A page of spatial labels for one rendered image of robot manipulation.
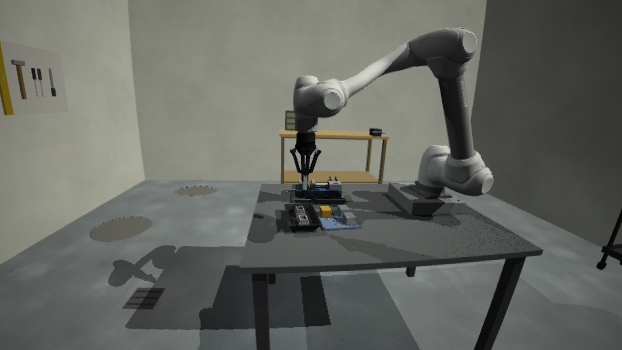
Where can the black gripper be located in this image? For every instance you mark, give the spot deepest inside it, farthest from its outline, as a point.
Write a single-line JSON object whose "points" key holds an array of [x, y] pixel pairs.
{"points": [[305, 145]]}

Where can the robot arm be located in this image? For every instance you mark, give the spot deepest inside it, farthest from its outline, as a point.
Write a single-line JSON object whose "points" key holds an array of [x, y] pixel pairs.
{"points": [[447, 52]]}

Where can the yellow rectangular block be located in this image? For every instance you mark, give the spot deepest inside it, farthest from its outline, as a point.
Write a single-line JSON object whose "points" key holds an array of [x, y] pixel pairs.
{"points": [[325, 211]]}

